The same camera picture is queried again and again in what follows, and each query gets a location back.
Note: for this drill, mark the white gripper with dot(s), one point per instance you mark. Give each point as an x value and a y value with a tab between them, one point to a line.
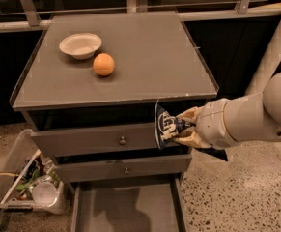
211	122

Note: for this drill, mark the blue chip bag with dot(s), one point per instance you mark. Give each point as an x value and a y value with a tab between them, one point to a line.
165	121

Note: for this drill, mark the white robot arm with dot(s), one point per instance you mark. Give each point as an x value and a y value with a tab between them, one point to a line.
256	117

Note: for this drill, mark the grey top drawer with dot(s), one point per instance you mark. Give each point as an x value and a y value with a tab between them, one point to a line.
94	140

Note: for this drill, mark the grey drawer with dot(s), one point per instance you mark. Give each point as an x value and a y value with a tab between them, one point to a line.
114	169
138	204
94	140

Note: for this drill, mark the metal top drawer knob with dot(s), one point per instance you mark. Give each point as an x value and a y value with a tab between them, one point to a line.
122	141

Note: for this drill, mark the grey bottom drawer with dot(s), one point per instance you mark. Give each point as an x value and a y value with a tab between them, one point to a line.
138	204

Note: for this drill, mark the grey drawer cabinet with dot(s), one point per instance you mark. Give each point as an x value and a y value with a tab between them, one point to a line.
155	61

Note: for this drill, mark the grey middle drawer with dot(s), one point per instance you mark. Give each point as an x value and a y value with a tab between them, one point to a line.
114	169

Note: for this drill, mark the orange fruit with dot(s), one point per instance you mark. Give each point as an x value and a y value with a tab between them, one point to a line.
103	64

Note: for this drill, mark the metal railing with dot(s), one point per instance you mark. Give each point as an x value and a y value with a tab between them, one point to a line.
127	7

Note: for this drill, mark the white paper bowl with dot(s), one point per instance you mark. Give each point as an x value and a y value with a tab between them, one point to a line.
80	46

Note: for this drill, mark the white stick in bin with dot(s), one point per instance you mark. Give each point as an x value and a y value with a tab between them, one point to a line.
21	174

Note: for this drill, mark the white cup in bin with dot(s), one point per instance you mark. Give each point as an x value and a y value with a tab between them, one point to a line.
44	193

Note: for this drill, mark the clear plastic bin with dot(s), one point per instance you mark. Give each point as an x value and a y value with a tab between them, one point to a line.
41	170

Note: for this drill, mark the white slanted post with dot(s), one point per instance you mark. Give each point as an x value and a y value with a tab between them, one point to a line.
268	64

